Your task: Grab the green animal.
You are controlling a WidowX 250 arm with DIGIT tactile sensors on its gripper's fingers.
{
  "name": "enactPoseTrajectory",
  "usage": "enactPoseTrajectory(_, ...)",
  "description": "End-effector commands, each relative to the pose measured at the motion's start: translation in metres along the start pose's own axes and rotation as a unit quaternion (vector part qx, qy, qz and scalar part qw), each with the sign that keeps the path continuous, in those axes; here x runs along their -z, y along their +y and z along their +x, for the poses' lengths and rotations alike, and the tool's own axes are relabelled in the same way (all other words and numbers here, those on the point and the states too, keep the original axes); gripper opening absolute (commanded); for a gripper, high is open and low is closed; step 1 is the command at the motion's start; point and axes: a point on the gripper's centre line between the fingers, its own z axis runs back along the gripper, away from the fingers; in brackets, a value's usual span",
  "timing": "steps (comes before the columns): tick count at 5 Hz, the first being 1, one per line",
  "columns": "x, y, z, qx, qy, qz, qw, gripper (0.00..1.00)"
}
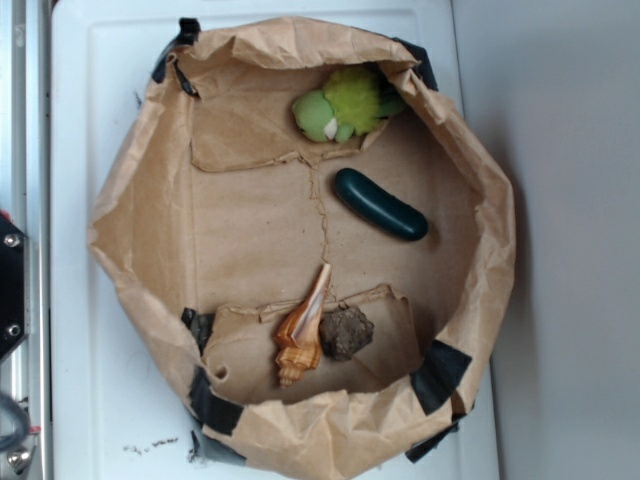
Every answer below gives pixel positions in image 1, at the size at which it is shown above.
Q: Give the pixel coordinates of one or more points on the aluminium frame rail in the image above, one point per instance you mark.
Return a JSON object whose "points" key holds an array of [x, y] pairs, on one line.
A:
{"points": [[26, 431]]}

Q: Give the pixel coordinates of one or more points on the brown paper bag bin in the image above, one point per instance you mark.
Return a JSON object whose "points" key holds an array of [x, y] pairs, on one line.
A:
{"points": [[219, 214]]}

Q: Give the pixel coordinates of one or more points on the dark green cucumber toy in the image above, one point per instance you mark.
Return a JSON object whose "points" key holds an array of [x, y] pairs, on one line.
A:
{"points": [[375, 205]]}

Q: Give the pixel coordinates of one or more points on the green plush animal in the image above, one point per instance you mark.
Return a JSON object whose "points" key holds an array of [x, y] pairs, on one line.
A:
{"points": [[353, 101]]}

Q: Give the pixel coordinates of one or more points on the white plastic tray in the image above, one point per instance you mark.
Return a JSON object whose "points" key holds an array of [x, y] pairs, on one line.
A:
{"points": [[114, 414]]}

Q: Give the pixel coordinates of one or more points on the brown rough rock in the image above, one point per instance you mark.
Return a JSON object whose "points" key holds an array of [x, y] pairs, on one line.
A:
{"points": [[345, 332]]}

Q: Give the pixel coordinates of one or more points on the orange conch seashell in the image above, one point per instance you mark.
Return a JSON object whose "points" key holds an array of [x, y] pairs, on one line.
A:
{"points": [[298, 336]]}

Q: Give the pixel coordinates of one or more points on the black metal bracket left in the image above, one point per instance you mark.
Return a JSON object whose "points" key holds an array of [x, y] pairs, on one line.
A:
{"points": [[13, 286]]}

